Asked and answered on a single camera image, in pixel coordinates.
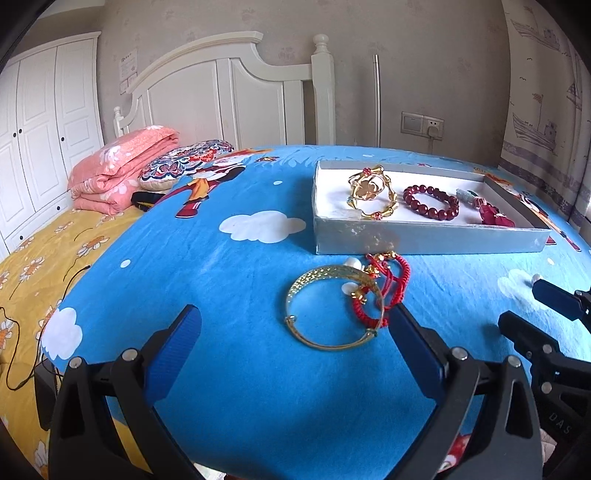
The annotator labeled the dark red bead bracelet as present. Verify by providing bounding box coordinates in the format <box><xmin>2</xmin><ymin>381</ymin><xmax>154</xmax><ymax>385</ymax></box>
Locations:
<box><xmin>403</xmin><ymin>184</ymin><xmax>461</xmax><ymax>223</ymax></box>

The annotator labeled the pink floral folded quilt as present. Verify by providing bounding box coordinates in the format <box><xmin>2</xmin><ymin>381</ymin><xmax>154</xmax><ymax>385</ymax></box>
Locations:
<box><xmin>67</xmin><ymin>125</ymin><xmax>181</xmax><ymax>216</ymax></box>

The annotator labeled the white paper notice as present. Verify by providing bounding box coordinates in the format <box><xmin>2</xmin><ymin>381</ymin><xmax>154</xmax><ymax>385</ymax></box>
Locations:
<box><xmin>118</xmin><ymin>47</ymin><xmax>140</xmax><ymax>96</ymax></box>

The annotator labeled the gold bamboo-joint bangle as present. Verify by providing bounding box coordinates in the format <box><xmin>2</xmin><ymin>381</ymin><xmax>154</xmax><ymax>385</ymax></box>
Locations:
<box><xmin>348</xmin><ymin>165</ymin><xmax>399</xmax><ymax>221</ymax></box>

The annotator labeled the wall light switch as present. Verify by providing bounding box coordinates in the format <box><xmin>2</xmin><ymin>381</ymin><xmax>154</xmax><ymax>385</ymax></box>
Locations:
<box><xmin>400</xmin><ymin>111</ymin><xmax>424</xmax><ymax>136</ymax></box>

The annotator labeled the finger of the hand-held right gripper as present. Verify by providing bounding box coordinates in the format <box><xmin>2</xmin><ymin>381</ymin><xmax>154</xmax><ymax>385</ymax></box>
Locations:
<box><xmin>531</xmin><ymin>278</ymin><xmax>591</xmax><ymax>322</ymax></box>
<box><xmin>498</xmin><ymin>311</ymin><xmax>591</xmax><ymax>398</ymax></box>

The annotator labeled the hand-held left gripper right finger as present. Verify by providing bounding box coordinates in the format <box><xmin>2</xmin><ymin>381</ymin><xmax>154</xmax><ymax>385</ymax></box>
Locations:
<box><xmin>388</xmin><ymin>302</ymin><xmax>542</xmax><ymax>480</ymax></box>

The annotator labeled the ship printed curtain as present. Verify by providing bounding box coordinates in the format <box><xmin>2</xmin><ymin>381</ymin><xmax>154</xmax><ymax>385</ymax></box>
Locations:
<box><xmin>501</xmin><ymin>0</ymin><xmax>591</xmax><ymax>232</ymax></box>

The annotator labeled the grey shallow cardboard box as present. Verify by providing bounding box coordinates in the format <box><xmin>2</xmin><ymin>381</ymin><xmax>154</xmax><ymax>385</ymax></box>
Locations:
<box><xmin>313</xmin><ymin>160</ymin><xmax>553</xmax><ymax>256</ymax></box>

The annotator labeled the thin red string bracelet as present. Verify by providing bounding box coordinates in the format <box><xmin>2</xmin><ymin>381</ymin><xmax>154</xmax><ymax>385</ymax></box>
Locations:
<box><xmin>366</xmin><ymin>251</ymin><xmax>413</xmax><ymax>306</ymax></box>

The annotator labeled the gold clover ring bangle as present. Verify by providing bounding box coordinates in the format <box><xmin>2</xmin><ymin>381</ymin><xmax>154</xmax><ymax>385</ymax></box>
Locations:
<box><xmin>355</xmin><ymin>176</ymin><xmax>385</xmax><ymax>203</ymax></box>

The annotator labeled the black box device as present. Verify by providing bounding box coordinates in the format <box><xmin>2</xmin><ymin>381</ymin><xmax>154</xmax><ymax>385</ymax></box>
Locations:
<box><xmin>34</xmin><ymin>360</ymin><xmax>64</xmax><ymax>431</ymax></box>

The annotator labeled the patterned round pillow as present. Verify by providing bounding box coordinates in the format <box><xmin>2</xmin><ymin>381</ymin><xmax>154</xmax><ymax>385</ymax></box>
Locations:
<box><xmin>138</xmin><ymin>140</ymin><xmax>236</xmax><ymax>193</ymax></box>

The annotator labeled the yellow floral bedsheet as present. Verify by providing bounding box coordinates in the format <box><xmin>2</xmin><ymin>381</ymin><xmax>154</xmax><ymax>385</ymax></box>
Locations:
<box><xmin>0</xmin><ymin>207</ymin><xmax>154</xmax><ymax>476</ymax></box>

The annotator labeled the red flower hair clip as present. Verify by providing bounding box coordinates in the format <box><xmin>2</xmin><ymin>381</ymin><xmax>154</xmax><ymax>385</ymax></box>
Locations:
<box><xmin>482</xmin><ymin>205</ymin><xmax>516</xmax><ymax>227</ymax></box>

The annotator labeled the silver metal pole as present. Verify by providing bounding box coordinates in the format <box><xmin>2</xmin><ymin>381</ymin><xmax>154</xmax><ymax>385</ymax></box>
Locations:
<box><xmin>373</xmin><ymin>54</ymin><xmax>382</xmax><ymax>149</ymax></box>

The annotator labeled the blue cartoon printed blanket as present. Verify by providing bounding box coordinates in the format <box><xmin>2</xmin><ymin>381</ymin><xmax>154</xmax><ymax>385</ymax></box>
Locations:
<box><xmin>39</xmin><ymin>145</ymin><xmax>591</xmax><ymax>480</ymax></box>

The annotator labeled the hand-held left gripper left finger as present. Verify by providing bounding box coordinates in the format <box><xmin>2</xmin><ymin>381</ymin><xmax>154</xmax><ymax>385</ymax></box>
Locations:
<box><xmin>47</xmin><ymin>304</ymin><xmax>204</xmax><ymax>480</ymax></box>

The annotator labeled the wall power socket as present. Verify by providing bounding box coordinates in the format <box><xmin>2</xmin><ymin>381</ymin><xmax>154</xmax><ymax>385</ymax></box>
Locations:
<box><xmin>422</xmin><ymin>115</ymin><xmax>445</xmax><ymax>141</ymax></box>

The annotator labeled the thin black cable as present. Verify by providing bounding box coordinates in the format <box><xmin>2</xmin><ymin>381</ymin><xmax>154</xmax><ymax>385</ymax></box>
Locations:
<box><xmin>0</xmin><ymin>265</ymin><xmax>92</xmax><ymax>391</ymax></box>

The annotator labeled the gold textured bangle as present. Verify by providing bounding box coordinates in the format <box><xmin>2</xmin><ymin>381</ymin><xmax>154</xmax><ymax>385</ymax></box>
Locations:
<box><xmin>286</xmin><ymin>263</ymin><xmax>387</xmax><ymax>350</ymax></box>

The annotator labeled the white wardrobe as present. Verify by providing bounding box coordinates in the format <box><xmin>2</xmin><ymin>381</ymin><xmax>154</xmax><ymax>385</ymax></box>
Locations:
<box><xmin>0</xmin><ymin>31</ymin><xmax>105</xmax><ymax>260</ymax></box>

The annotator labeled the white bed headboard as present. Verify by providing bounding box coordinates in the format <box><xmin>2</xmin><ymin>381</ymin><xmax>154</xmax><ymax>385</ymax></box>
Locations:
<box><xmin>113</xmin><ymin>31</ymin><xmax>336</xmax><ymax>151</ymax></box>

